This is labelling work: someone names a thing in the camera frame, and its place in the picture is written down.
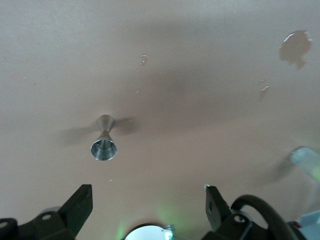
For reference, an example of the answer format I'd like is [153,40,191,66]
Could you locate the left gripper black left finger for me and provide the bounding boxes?
[0,184,94,240]

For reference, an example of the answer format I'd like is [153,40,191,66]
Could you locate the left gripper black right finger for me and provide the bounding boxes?
[203,185,266,240]

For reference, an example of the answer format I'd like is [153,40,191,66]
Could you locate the steel double-cone jigger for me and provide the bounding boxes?
[90,114,118,162]

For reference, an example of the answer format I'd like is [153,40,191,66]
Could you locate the yellow-green bottle with clear base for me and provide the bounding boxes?
[289,146,320,183]

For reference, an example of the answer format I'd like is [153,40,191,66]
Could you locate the large brown liquid puddle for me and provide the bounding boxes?
[278,29,315,70]

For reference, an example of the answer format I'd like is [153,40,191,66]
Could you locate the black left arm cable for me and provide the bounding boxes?
[229,194,301,240]

